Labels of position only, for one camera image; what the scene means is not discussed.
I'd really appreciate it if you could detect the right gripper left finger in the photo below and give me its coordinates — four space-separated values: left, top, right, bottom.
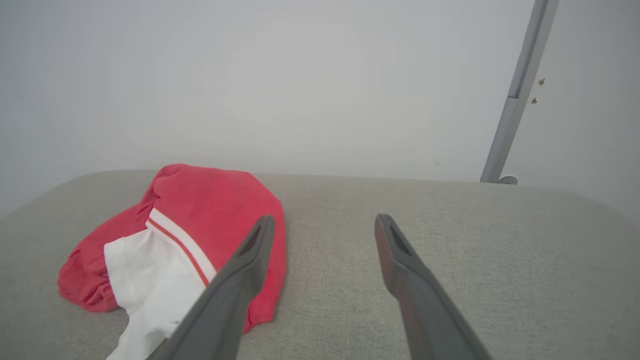
147 215 276 360

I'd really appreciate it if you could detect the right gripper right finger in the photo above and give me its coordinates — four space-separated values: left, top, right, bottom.
374 213 494 360

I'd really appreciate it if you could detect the red plastic basket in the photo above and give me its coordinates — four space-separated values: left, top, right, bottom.
57 163 288 360

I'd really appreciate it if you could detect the grey fabric sofa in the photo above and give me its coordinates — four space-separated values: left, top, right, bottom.
0 169 640 360

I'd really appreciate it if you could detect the grey metal pole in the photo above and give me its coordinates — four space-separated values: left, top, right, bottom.
479 0 560 185

